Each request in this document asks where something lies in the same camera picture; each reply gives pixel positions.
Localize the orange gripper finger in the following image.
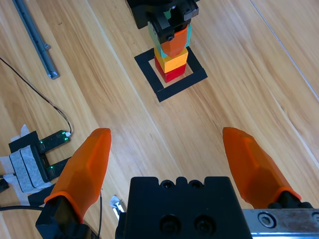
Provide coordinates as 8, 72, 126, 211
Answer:
222, 126, 312, 210
35, 128, 112, 239
161, 24, 189, 58

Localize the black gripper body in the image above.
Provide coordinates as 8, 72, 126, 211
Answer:
126, 0, 200, 44

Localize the yellow wooden cube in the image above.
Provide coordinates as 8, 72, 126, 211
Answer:
154, 47, 188, 74

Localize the green wooden cube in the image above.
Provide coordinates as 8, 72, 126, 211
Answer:
148, 21, 192, 58

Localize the red wooden cube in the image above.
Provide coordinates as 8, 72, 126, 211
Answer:
154, 56, 187, 83

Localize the black device with green lights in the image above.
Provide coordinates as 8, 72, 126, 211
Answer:
37, 129, 72, 181

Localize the small white silver scrap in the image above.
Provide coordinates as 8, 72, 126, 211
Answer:
109, 195, 125, 220

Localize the black tape square outline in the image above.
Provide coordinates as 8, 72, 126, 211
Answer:
134, 46, 208, 103

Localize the black tape patch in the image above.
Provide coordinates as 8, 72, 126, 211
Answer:
8, 131, 39, 153
27, 186, 54, 207

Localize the grey taped box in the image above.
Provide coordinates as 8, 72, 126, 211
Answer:
9, 145, 53, 194

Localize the thin dark wire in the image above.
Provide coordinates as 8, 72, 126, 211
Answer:
97, 190, 104, 239

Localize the black power cable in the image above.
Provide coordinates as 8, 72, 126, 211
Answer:
0, 205, 44, 213

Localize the thin black wire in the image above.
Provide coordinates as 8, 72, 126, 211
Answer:
0, 57, 73, 135

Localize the grey metal rail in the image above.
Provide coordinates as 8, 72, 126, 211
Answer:
11, 0, 60, 80

